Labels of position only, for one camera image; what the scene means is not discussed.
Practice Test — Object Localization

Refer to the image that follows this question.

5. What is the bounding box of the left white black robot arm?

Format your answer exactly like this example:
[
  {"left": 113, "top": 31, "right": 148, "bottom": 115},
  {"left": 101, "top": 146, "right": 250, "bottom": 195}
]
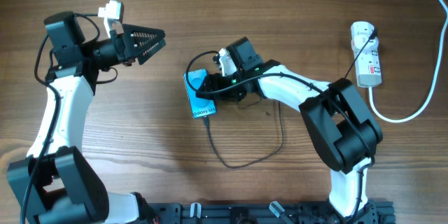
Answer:
[{"left": 7, "top": 11, "right": 165, "bottom": 223}]

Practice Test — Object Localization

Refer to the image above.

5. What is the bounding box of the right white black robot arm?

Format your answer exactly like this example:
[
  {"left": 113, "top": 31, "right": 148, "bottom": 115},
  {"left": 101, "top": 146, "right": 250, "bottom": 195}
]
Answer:
[{"left": 191, "top": 37, "right": 383, "bottom": 223}]

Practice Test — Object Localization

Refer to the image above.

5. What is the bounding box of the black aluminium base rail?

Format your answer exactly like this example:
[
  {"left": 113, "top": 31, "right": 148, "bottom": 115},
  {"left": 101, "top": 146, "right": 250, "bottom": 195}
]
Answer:
[{"left": 139, "top": 201, "right": 396, "bottom": 224}]

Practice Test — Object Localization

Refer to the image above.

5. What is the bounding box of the teal screen Galaxy smartphone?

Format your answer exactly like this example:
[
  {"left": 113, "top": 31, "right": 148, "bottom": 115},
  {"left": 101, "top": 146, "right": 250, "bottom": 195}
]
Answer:
[{"left": 183, "top": 69, "right": 216, "bottom": 118}]

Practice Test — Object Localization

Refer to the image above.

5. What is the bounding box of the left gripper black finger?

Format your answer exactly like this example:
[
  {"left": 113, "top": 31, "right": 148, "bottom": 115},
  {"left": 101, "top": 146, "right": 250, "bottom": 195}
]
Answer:
[
  {"left": 122, "top": 24, "right": 165, "bottom": 50},
  {"left": 137, "top": 39, "right": 166, "bottom": 65}
]

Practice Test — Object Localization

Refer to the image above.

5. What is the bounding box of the white power strip socket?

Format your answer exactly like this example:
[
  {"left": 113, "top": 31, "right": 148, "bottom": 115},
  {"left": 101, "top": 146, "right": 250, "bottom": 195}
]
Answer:
[{"left": 351, "top": 21, "right": 382, "bottom": 88}]

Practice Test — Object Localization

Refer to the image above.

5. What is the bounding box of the black USB charging cable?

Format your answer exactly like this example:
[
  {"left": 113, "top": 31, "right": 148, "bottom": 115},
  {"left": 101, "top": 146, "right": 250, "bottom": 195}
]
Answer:
[{"left": 202, "top": 27, "right": 379, "bottom": 169}]

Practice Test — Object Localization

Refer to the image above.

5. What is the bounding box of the white power strip cord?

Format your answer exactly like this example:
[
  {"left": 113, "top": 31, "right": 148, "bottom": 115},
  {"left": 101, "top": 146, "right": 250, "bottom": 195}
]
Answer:
[{"left": 367, "top": 0, "right": 448, "bottom": 124}]

